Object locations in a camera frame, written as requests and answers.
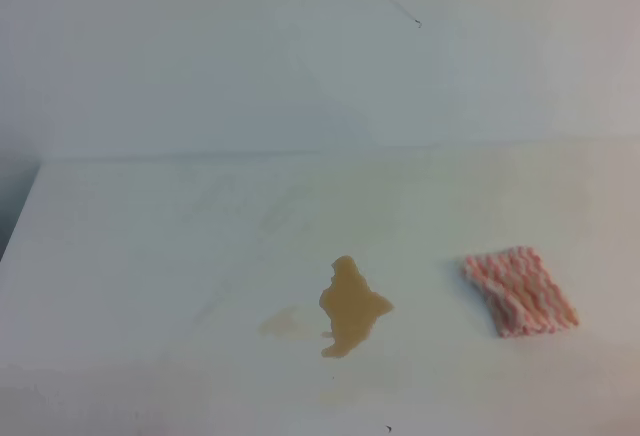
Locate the brown coffee stain puddle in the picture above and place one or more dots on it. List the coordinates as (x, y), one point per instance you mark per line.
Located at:
(352, 308)

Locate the small black wall hook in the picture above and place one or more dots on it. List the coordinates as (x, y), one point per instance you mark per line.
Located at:
(406, 12)

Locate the pink white striped rag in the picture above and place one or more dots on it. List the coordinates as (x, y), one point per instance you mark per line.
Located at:
(522, 298)

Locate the faint small coffee smear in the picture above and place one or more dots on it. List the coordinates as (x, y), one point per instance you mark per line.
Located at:
(282, 324)

